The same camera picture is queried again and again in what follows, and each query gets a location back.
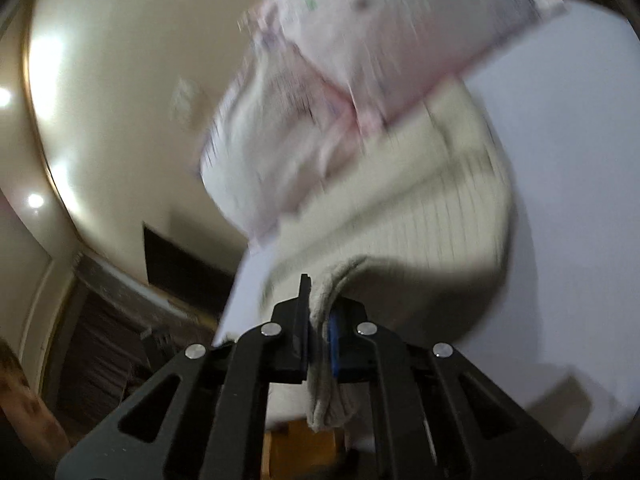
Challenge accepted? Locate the beige knitted garment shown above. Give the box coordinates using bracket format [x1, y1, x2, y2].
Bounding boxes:
[260, 79, 512, 431]

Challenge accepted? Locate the dark bedside furniture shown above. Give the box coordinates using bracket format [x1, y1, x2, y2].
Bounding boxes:
[42, 226, 233, 443]

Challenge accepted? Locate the pink floral pillow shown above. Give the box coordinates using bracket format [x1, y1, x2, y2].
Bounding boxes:
[200, 46, 383, 242]
[244, 0, 563, 122]

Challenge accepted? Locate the lavender bed sheet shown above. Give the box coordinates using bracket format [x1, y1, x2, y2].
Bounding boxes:
[221, 0, 639, 454]

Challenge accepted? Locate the wall switch plate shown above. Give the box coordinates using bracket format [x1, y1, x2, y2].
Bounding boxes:
[169, 77, 205, 127]

